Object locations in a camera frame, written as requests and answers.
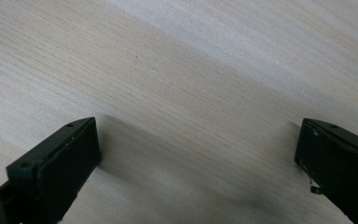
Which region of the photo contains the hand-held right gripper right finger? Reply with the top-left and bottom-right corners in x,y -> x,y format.
294,118 -> 358,224

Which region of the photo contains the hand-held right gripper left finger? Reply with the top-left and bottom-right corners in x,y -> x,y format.
0,117 -> 103,224

